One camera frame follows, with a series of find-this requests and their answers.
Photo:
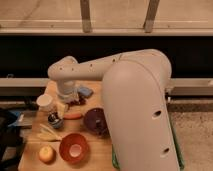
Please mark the small metal cup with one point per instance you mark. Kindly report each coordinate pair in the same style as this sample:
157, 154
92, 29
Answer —
55, 121

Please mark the red grape bunch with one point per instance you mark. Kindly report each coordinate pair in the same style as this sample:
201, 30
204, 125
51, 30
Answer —
79, 102

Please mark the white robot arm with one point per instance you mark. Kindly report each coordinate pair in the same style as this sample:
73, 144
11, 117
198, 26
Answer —
133, 98

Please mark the purple bowl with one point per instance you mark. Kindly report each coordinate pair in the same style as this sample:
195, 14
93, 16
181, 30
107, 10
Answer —
94, 121

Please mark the yellow apple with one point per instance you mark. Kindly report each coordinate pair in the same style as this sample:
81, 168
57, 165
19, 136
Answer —
46, 154

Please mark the red bowl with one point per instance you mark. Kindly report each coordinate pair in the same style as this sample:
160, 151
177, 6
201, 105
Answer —
73, 148

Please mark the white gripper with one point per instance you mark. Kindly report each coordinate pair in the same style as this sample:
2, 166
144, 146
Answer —
62, 108

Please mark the white cup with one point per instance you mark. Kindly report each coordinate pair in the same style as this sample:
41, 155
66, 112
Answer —
45, 102

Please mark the green tray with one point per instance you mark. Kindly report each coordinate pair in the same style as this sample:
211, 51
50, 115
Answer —
116, 160

